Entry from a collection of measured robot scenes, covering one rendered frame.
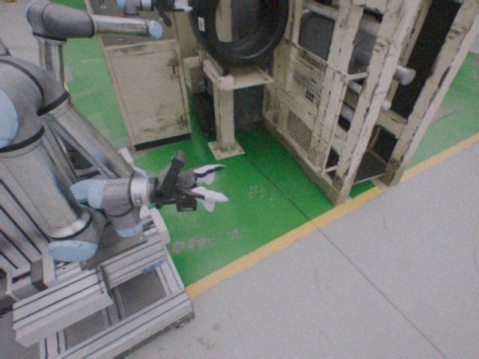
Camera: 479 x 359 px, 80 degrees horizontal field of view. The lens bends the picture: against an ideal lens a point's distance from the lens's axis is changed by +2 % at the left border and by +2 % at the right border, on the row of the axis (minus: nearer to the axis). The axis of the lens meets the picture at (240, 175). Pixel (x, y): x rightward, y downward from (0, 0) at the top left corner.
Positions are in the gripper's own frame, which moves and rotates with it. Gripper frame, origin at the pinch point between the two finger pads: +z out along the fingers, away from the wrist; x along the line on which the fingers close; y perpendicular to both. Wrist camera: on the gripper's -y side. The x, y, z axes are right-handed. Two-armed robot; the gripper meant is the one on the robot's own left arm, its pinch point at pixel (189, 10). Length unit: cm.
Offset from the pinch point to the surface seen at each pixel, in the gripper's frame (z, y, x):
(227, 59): 19.6, -22.1, -11.1
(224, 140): 38, -104, 26
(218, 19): 25.9, -9.2, 26.0
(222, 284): -4, -123, -91
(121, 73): -37, -55, 57
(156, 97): -14, -75, 58
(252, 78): 40, -37, -5
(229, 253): 6, -122, -74
